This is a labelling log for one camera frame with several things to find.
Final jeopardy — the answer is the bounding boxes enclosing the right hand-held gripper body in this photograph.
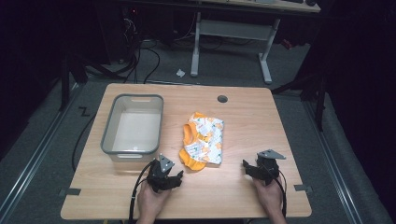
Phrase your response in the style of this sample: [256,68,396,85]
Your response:
[250,149,287,187]

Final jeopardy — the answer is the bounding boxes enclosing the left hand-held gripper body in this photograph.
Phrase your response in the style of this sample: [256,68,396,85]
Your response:
[146,153,176,193]

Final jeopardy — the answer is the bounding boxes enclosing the orange patterned baby garment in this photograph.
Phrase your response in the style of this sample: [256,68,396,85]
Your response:
[178,111,225,172]

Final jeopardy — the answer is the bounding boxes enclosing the grey plastic basin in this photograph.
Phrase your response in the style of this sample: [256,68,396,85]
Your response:
[100,93,164,163]

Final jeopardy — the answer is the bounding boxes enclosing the person's left hand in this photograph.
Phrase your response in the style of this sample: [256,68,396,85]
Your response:
[136,181,172,224]

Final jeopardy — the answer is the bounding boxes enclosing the person's right hand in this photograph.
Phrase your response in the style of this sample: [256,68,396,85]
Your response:
[252,176,285,218]

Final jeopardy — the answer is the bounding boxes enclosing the grey tape strip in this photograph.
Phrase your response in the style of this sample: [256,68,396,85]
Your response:
[293,184,314,193]
[59,188,82,198]

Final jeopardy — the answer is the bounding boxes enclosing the black metal stand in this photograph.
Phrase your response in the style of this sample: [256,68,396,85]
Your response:
[58,54,125,112]
[271,73,328,132]

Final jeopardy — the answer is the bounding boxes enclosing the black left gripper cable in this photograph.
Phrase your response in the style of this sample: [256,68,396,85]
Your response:
[128,160,155,224]

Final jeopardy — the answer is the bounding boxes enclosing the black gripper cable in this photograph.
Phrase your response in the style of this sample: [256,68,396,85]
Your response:
[128,160,155,224]
[274,169,288,218]

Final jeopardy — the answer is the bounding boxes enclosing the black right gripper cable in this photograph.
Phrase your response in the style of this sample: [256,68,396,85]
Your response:
[274,169,288,218]

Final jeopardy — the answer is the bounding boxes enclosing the aluminium floor rail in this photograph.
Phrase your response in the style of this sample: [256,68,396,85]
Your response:
[303,99,364,224]
[0,83,82,218]

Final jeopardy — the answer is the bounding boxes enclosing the black floor cable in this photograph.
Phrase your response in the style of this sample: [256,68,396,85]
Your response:
[71,113,97,173]

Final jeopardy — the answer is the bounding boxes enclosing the bundle of black cables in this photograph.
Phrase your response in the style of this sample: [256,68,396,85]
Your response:
[120,15,162,84]

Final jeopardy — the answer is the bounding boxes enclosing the white metal desk frame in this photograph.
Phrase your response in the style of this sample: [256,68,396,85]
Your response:
[190,11,282,85]

